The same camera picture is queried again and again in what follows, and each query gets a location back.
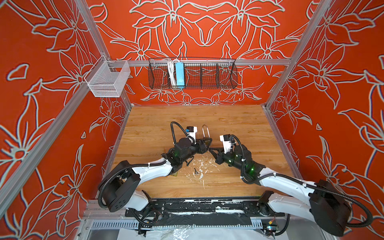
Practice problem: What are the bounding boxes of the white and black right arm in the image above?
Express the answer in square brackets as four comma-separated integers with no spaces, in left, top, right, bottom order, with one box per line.
[209,135,373,237]

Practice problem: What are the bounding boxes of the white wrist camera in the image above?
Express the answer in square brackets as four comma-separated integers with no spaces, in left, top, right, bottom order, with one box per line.
[186,126,198,144]
[220,134,235,154]

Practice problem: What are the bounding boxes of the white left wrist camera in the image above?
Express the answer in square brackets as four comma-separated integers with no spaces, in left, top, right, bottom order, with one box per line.
[186,126,198,144]

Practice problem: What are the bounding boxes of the brass padlock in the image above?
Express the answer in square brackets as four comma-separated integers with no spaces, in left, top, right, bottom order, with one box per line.
[202,125,211,138]

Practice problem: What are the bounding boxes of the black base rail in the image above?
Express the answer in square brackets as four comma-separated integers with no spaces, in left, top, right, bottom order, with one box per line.
[125,197,286,227]

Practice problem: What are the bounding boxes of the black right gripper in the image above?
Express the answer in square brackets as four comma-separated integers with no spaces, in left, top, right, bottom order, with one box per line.
[208,146,247,173]

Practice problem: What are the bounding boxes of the white mesh wall basket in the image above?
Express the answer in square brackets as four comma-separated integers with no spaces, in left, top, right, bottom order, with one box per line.
[85,60,131,98]

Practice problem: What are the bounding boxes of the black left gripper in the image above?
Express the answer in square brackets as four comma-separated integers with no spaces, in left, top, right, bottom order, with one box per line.
[180,138,211,164]

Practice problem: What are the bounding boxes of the white cable bundle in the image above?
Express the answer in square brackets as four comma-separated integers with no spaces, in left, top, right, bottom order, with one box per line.
[166,59,177,88]

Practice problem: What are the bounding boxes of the black wire wall basket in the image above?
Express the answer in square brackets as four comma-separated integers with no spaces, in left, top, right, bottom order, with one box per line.
[148,57,239,90]

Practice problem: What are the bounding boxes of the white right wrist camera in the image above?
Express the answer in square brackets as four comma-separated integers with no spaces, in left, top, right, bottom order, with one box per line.
[220,134,235,154]

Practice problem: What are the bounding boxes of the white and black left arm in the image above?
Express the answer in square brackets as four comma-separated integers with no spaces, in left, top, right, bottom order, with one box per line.
[97,122,212,213]

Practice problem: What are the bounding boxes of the light blue box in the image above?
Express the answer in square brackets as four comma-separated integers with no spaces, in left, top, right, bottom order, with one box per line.
[175,62,185,89]

